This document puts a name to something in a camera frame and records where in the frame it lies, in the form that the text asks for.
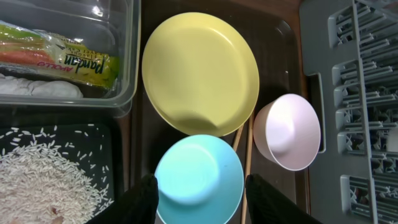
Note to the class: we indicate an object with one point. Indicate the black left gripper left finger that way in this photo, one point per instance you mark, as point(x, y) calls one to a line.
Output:
point(136, 206)

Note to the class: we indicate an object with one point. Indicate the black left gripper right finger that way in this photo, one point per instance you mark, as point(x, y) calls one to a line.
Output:
point(267, 205)

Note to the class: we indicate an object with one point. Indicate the blue bowl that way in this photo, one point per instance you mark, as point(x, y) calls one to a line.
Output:
point(200, 181)

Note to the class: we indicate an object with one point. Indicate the pink bowl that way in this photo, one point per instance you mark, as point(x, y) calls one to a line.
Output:
point(287, 132)

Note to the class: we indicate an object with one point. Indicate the rice pile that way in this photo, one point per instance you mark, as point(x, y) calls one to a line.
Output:
point(43, 183)

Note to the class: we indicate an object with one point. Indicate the white napkin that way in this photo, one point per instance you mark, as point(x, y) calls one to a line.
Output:
point(21, 86)

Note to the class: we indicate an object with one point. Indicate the green snack wrapper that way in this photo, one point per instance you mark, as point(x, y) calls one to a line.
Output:
point(53, 55)

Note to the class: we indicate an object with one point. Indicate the black waste tray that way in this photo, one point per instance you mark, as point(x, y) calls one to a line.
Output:
point(102, 140)

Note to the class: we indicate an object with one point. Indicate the grey dishwasher rack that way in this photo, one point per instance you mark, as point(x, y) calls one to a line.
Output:
point(351, 47)

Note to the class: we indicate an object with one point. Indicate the wooden chopstick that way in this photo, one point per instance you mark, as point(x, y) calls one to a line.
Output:
point(247, 169)
point(237, 137)

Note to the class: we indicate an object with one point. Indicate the yellow plate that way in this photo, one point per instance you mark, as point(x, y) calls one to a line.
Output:
point(200, 74)

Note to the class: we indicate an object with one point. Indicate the dark brown tray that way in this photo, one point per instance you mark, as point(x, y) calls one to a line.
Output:
point(271, 28)

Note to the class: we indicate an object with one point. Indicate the clear plastic bin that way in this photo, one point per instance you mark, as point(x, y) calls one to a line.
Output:
point(110, 27)

